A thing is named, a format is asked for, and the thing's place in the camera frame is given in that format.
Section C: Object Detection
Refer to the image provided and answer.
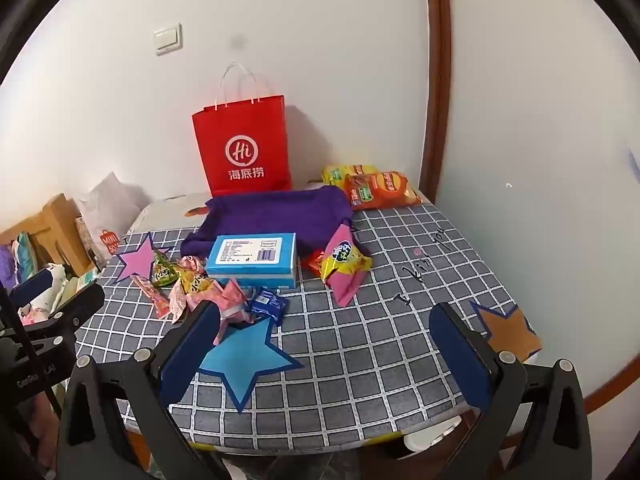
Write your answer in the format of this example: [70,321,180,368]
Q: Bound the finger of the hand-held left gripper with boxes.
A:
[10,267,56,309]
[22,283,106,341]

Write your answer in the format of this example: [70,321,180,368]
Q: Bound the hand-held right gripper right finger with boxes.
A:
[429,302,593,480]

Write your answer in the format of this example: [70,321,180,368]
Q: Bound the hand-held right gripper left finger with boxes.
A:
[57,301,236,480]

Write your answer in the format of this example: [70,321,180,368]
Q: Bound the long pink stick packet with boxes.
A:
[131,274,171,318]

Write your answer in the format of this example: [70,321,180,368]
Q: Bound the green snack packet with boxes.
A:
[151,251,176,288]

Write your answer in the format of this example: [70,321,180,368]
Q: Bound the blue cookie packet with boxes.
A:
[248,287,290,323]

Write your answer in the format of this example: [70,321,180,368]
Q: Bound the red candy packet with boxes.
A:
[301,249,328,277]

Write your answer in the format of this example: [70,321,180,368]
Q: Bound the pink and yellow snack packet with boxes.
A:
[320,224,373,307]

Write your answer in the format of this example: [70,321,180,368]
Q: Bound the purple cloth bag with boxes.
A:
[180,185,373,261]

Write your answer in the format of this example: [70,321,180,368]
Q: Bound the teal printed packet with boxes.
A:
[11,232,38,281]

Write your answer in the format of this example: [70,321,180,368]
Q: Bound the blue paper star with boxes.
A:
[197,317,307,413]

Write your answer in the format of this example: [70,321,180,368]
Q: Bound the brown cardboard box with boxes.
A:
[0,192,98,278]

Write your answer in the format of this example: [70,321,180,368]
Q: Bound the orange paper star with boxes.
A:
[470,302,543,366]

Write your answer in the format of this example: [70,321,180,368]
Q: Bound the pink paper star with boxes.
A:
[116,232,171,283]

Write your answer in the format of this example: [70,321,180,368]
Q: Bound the grey checked tablecloth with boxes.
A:
[65,202,543,453]

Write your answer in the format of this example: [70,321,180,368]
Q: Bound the white plastic bag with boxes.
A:
[77,172,151,266]

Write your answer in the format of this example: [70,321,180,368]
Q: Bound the blue cardboard box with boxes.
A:
[206,232,301,290]

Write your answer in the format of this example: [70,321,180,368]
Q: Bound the white fruit print cloth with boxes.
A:
[127,192,216,233]

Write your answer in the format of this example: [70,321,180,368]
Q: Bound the orange chip bag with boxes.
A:
[344,170,423,211]

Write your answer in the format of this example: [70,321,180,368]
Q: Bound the red paper bag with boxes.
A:
[192,61,293,197]

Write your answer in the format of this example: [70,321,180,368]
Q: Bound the yellow chip bag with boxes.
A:
[321,164,373,191]

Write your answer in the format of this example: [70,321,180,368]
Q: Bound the black cable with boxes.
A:
[0,280,63,416]

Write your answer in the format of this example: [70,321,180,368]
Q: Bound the brown wooden door frame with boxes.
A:
[419,0,453,206]

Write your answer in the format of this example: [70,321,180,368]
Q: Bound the white light switch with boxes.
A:
[153,23,184,56]

